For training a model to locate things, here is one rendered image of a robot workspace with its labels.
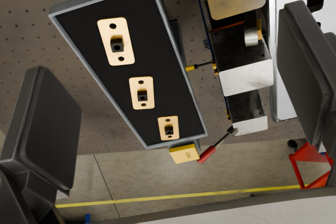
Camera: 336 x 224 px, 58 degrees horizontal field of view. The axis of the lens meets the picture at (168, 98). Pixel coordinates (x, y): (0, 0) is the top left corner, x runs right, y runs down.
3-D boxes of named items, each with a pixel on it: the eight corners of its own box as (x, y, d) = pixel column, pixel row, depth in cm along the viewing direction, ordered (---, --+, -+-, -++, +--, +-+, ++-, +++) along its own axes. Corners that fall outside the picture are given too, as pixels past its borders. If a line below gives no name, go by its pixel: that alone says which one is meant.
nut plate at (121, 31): (135, 62, 46) (135, 67, 45) (110, 64, 46) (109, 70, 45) (125, 15, 40) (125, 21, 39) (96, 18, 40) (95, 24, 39)
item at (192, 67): (232, 57, 70) (233, 60, 69) (182, 70, 72) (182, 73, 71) (231, 53, 69) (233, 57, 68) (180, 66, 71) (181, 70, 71)
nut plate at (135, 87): (154, 106, 55) (154, 112, 54) (133, 108, 55) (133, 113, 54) (152, 75, 49) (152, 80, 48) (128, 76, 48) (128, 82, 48)
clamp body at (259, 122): (238, 42, 107) (267, 129, 84) (205, 51, 109) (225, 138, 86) (235, 26, 101) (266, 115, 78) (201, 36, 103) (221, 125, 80)
